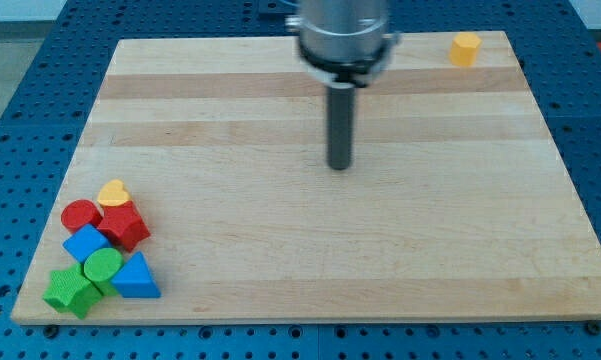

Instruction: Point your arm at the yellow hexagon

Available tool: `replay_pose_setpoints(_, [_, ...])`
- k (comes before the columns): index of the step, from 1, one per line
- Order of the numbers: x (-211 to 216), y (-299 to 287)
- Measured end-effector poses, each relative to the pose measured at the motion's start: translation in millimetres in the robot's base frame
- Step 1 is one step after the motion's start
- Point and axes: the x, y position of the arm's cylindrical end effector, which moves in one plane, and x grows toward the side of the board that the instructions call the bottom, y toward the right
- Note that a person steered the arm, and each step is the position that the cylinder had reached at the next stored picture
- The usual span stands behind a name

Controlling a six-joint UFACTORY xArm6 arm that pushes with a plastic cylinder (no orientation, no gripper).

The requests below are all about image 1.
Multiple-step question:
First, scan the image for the light wooden board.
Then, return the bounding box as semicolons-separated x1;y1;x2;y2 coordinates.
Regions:
11;31;601;325

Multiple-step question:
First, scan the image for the green cylinder block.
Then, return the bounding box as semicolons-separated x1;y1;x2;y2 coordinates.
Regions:
83;248;124;296

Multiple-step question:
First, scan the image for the yellow heart block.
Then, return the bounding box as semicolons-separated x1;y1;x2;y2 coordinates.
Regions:
96;179;132;207

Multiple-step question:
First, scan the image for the blue cube block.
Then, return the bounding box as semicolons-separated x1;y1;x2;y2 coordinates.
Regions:
62;224;111;263

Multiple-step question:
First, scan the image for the dark grey cylindrical pointer tool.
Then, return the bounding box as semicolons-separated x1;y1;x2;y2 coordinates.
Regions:
326;87;356;170

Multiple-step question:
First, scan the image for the red star block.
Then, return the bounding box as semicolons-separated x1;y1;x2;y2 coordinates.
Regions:
97;201;151;252

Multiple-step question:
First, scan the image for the yellow hexagon block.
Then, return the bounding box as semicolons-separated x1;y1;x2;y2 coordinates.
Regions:
449;32;482;67

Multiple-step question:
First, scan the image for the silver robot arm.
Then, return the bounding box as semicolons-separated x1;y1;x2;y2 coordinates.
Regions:
285;0;400;89

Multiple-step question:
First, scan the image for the blue perforated metal base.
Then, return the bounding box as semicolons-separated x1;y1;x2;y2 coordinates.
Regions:
0;0;601;359

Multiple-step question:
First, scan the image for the green star block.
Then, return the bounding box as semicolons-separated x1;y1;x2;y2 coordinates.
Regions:
42;263;103;319

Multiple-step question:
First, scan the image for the red cylinder block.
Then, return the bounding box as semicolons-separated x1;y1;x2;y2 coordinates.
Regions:
61;199;103;234

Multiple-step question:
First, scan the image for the blue triangle block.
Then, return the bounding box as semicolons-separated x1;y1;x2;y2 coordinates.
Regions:
111;252;161;298

